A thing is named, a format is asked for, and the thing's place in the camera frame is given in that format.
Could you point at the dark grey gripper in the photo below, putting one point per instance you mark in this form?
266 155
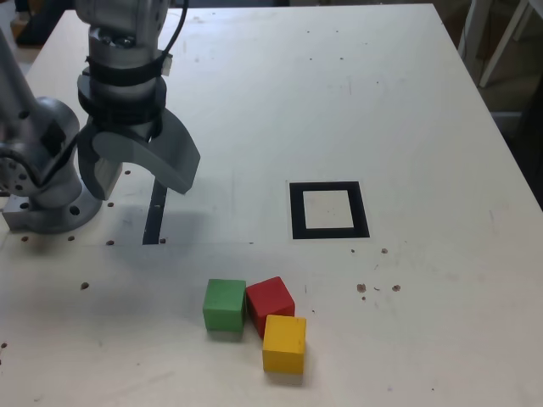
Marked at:
127 128

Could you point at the green cube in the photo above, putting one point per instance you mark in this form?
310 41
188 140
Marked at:
222 307

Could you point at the red cube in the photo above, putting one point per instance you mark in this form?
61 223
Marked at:
269 297

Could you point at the yellow cube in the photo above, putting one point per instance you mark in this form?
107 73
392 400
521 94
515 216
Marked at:
283 345

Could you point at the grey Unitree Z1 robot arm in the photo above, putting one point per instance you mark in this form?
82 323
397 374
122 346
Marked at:
59 186

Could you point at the black tape square outline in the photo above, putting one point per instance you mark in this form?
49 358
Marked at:
297 212

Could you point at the black tape strip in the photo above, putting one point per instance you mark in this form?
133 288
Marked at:
153 220

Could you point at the white metal frame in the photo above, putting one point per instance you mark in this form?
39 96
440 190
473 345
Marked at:
471 29

